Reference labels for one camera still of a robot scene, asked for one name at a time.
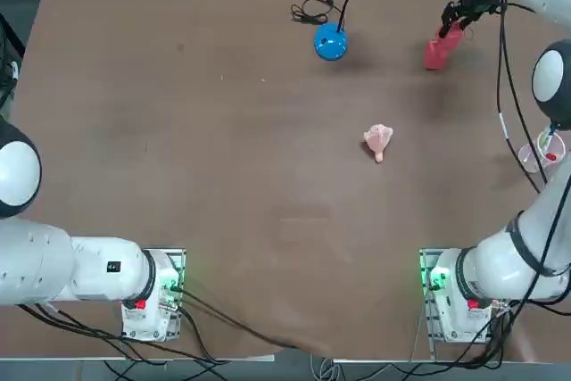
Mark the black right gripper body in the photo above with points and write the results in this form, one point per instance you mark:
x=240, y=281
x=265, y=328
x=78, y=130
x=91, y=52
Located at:
x=479, y=2

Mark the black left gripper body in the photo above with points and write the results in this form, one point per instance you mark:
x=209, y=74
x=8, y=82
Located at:
x=6, y=82

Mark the red block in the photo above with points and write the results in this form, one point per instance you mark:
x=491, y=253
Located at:
x=439, y=53

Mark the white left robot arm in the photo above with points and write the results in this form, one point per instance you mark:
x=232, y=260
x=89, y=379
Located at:
x=44, y=265

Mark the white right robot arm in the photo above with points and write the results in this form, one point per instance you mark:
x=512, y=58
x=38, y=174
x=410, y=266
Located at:
x=490, y=265

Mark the blue desk lamp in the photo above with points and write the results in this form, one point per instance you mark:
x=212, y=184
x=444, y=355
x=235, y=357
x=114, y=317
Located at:
x=331, y=42

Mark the pink plush toy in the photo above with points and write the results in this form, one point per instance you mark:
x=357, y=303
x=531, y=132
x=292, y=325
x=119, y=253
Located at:
x=377, y=138

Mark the clear plastic cup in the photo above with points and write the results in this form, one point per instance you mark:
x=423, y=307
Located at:
x=531, y=158

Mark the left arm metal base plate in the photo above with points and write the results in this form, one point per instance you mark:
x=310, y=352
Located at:
x=178, y=260

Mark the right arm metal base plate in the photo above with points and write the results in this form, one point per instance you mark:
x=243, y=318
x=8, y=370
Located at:
x=426, y=309

